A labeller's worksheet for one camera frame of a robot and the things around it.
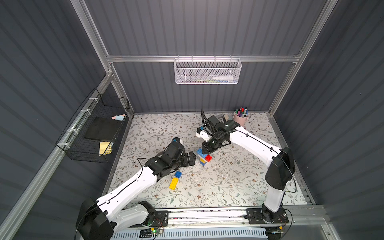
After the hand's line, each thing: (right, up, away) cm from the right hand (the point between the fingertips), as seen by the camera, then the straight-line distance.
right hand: (203, 153), depth 80 cm
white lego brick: (0, -4, +5) cm, 7 cm away
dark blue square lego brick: (-14, -13, +7) cm, 21 cm away
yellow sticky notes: (-41, +6, -19) cm, 46 cm away
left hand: (-6, -3, -3) cm, 8 cm away
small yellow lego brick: (0, -5, +7) cm, 9 cm away
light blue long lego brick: (-2, 0, +6) cm, 6 cm away
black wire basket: (-56, +8, -18) cm, 59 cm away
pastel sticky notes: (-47, +20, +3) cm, 51 cm away
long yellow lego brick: (-17, -18, +4) cm, 25 cm away
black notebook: (-51, +13, -4) cm, 53 cm away
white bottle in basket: (+13, +45, +12) cm, 48 cm away
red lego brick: (+3, -3, +3) cm, 6 cm away
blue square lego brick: (+1, -7, +9) cm, 11 cm away
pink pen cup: (+30, +19, +27) cm, 44 cm away
